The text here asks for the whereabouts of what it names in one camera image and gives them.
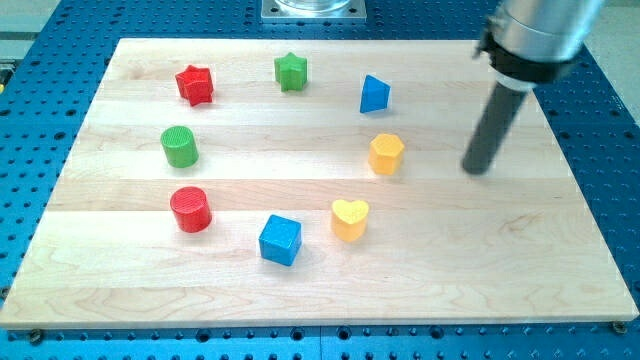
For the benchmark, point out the green cylinder block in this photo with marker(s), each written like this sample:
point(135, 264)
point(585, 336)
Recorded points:
point(179, 146)

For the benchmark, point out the yellow hexagon block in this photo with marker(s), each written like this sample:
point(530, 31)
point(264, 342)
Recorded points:
point(386, 153)

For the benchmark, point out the light wooden board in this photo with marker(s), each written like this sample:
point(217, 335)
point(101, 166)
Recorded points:
point(517, 244)

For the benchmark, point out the yellow heart block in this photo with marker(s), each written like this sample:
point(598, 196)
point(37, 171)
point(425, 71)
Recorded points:
point(349, 219)

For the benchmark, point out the blue triangular prism block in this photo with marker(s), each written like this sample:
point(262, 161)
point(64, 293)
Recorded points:
point(374, 95)

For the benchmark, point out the blue cube block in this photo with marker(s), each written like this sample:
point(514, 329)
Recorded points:
point(280, 240)

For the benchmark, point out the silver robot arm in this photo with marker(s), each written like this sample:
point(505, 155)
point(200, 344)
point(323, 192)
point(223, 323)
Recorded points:
point(532, 42)

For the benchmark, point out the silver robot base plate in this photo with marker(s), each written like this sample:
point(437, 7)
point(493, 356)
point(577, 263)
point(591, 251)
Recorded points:
point(289, 11)

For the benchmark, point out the blue perforated metal table plate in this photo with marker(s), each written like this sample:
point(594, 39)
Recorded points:
point(52, 88)

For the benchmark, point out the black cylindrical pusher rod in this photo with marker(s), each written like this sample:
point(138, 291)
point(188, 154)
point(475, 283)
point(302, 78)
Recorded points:
point(498, 115)

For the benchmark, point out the red cylinder block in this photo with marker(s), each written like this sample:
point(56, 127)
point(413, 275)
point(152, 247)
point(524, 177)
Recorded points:
point(191, 209)

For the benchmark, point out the red star block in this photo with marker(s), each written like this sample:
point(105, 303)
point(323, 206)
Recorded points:
point(195, 85)

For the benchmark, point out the green star block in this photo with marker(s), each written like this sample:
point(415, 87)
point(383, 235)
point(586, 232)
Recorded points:
point(291, 72)

